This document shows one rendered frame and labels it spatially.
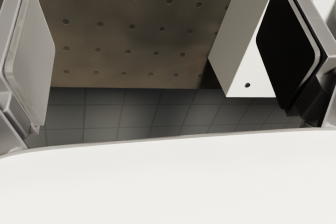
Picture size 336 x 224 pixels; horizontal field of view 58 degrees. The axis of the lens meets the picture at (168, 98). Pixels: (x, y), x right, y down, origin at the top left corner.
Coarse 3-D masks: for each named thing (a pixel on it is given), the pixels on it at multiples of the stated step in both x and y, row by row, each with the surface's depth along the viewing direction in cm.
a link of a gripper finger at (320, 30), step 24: (288, 0) 10; (264, 24) 12; (288, 24) 10; (312, 24) 9; (264, 48) 12; (288, 48) 10; (312, 48) 9; (288, 72) 10; (312, 72) 9; (288, 96) 10; (312, 96) 9; (312, 120) 10
